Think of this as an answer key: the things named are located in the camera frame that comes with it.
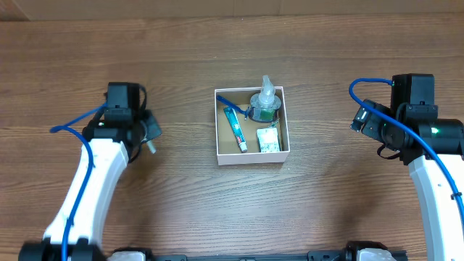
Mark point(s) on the clear soap pump bottle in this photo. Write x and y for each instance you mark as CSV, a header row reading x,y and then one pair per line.
x,y
264,105

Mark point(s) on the white green soap bar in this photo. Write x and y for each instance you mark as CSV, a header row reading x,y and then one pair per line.
x,y
268,139

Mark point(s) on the green white toothbrush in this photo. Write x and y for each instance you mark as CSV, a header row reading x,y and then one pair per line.
x,y
151,147

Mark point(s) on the white cardboard box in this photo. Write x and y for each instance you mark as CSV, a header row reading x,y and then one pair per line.
x,y
227,148

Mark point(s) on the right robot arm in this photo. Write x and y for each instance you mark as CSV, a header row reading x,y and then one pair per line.
x,y
430,147

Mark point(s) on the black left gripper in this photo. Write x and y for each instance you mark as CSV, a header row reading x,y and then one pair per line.
x,y
151,127

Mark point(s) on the teal toothpaste tube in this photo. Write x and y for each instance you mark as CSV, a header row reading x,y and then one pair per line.
x,y
233,120

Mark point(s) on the blue disposable razor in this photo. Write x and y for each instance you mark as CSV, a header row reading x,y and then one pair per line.
x,y
233,106

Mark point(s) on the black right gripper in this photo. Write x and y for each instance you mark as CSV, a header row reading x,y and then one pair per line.
x,y
372,121

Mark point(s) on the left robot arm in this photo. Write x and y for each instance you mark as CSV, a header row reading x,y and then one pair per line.
x,y
112,136

